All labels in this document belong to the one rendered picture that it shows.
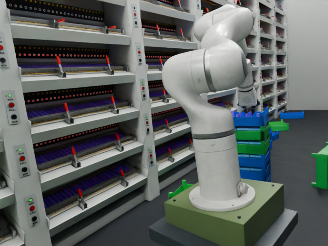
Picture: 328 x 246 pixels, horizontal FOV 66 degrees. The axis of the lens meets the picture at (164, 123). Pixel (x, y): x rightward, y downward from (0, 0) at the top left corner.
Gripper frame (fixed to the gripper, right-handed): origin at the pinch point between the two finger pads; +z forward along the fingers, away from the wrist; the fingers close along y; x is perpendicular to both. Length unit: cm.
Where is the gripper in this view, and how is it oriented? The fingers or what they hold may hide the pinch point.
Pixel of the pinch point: (249, 111)
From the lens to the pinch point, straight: 158.6
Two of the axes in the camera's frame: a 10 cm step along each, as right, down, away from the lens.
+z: 3.0, 8.1, 5.1
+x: 4.1, -5.9, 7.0
